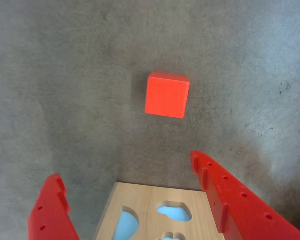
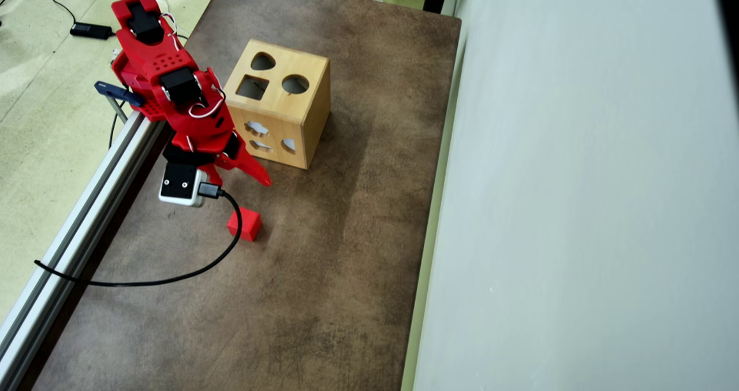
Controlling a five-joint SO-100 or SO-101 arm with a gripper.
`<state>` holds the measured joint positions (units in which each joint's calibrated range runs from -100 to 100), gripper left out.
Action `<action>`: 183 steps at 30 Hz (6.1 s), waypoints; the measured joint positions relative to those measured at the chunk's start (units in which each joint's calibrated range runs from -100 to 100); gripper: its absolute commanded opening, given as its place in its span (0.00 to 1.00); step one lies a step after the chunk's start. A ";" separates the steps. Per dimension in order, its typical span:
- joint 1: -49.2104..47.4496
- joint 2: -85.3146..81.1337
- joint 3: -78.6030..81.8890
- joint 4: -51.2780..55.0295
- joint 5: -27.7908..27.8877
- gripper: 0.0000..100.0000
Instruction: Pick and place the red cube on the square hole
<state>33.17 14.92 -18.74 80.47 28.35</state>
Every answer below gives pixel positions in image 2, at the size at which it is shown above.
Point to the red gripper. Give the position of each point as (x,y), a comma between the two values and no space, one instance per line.
(241,163)

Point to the red cube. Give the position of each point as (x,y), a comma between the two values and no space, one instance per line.
(249,224)

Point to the wooden shape sorter box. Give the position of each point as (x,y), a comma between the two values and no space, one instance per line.
(288,125)

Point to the blue clamp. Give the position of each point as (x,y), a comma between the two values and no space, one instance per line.
(118,92)

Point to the black power adapter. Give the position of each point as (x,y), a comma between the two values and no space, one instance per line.
(90,30)

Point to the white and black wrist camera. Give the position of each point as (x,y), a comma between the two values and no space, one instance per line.
(180,184)

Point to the aluminium profile rail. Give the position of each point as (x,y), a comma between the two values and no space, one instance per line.
(34,304)

